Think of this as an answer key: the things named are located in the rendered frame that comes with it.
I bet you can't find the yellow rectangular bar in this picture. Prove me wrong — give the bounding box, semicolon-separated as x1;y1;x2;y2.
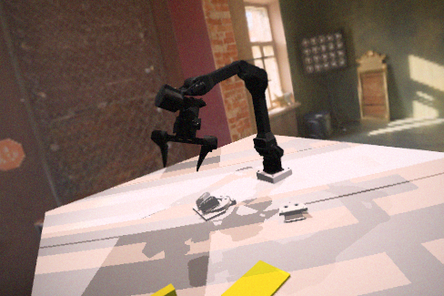
150;284;177;296

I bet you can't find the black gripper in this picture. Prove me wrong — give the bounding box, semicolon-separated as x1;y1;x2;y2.
151;114;217;172

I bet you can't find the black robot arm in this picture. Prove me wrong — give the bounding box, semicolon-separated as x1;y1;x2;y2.
155;60;285;176

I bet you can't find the yellow flat plate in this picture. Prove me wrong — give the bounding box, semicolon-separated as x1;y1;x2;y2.
221;260;291;296

